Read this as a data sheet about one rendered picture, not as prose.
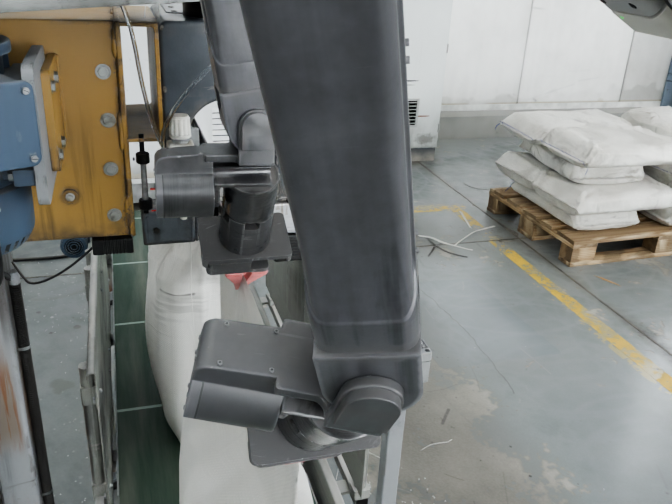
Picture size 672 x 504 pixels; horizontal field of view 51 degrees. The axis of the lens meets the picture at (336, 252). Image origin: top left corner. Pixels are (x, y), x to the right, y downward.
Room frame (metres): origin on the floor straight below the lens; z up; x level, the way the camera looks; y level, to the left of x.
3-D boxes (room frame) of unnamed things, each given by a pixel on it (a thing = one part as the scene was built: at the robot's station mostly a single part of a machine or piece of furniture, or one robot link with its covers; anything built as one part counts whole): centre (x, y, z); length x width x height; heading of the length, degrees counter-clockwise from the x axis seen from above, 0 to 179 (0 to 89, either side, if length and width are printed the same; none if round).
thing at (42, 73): (0.88, 0.40, 1.23); 0.28 x 0.07 x 0.16; 18
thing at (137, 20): (1.08, 0.32, 1.26); 0.22 x 0.05 x 0.16; 18
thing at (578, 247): (3.77, -1.60, 0.07); 1.20 x 0.82 x 0.14; 110
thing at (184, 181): (0.69, 0.13, 1.24); 0.11 x 0.09 x 0.12; 106
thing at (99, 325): (1.51, 0.58, 0.54); 1.05 x 0.02 x 0.41; 18
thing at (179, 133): (0.96, 0.22, 1.14); 0.05 x 0.04 x 0.16; 108
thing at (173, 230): (1.01, 0.27, 1.04); 0.08 x 0.06 x 0.05; 108
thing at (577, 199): (3.48, -1.38, 0.32); 0.66 x 0.43 x 0.15; 110
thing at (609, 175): (3.66, -1.28, 0.44); 0.66 x 0.42 x 0.14; 12
